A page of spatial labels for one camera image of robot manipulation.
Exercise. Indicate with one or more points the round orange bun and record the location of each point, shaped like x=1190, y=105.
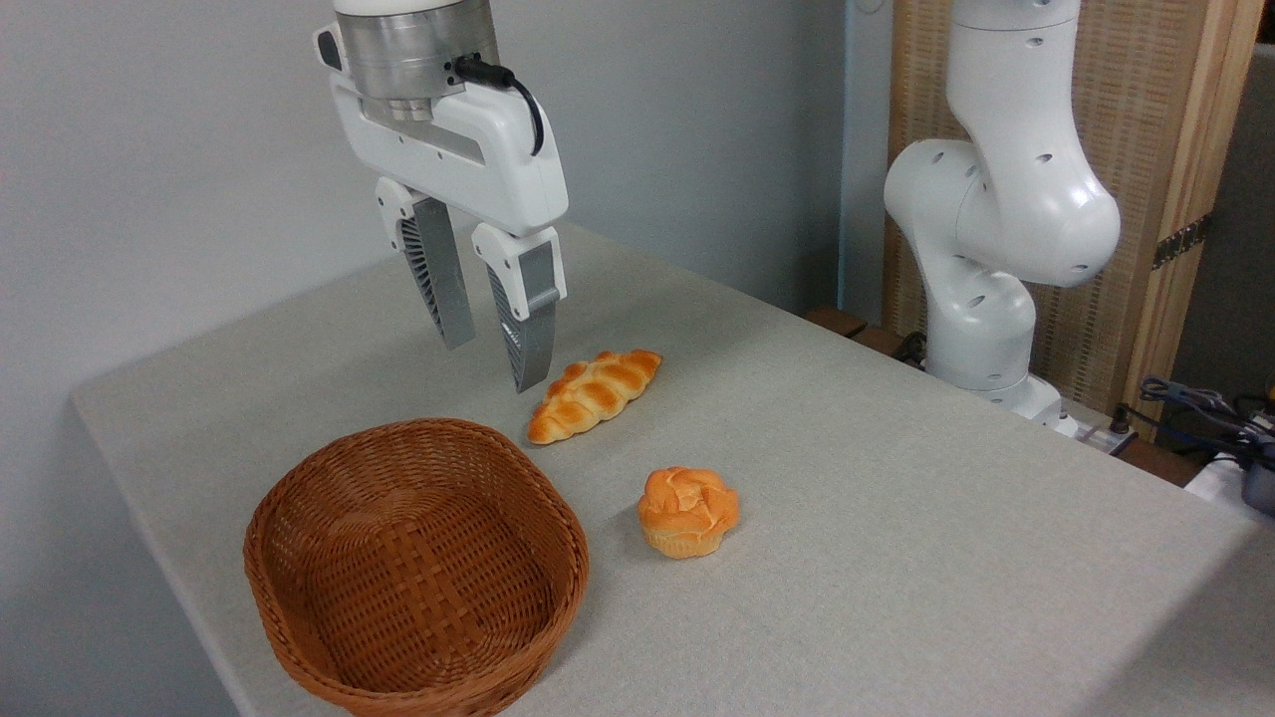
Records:
x=687, y=513

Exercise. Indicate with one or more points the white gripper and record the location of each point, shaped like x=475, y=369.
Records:
x=498, y=169

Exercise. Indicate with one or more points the long braided bread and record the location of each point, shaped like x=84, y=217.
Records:
x=593, y=393

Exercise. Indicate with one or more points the brown wicker basket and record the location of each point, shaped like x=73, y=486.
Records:
x=329, y=498

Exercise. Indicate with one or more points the wooden folding screen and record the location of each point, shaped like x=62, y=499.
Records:
x=1146, y=100

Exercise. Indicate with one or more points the grey plastic container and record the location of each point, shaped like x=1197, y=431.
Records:
x=1261, y=488

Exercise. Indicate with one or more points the metal screen hinge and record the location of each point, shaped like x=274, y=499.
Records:
x=1181, y=242

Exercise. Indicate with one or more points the white Franka Panda arm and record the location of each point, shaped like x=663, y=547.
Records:
x=1006, y=199

